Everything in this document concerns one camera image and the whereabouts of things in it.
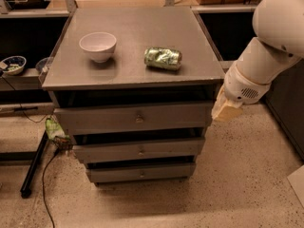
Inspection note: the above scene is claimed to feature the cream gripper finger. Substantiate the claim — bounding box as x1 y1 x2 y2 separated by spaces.
211 86 242 122

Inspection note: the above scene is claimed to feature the white ceramic bowl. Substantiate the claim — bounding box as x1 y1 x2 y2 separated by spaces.
79 32 117 63

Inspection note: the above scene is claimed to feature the grey middle drawer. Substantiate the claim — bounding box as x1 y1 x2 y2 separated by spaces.
73 137 205 163

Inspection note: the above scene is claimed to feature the grey bottom drawer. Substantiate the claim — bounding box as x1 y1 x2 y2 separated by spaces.
86 162 196 183

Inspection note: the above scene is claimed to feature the grey top drawer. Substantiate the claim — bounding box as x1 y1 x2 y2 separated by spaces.
55 101 213 135

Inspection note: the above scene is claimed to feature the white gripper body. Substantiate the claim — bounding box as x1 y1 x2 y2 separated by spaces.
223 62 270 105

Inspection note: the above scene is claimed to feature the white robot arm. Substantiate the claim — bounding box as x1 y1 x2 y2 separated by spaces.
212 0 304 122

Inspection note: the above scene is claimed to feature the grey drawer cabinet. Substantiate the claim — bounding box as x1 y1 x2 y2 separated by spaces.
41 6 226 186

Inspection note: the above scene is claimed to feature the black floor cable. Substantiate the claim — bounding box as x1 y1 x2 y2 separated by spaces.
41 149 60 228

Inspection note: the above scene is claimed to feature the green snack bag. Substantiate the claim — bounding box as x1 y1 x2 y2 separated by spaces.
45 118 73 150

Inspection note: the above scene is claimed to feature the grey drawer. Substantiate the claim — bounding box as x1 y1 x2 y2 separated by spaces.
86 162 196 183
55 101 213 135
73 137 205 163

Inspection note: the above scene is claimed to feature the blue patterned bowl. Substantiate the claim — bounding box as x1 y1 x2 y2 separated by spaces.
0 56 27 75

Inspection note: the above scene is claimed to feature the small grey bowl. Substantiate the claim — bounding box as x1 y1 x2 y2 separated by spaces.
35 57 53 73

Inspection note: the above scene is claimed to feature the black metal bar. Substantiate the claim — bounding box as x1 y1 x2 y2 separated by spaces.
20 132 48 199

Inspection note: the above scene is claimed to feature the crushed green soda can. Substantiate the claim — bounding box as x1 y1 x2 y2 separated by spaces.
143 47 182 71

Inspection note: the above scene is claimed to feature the grey wooden rail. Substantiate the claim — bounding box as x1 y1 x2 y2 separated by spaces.
219 61 233 71

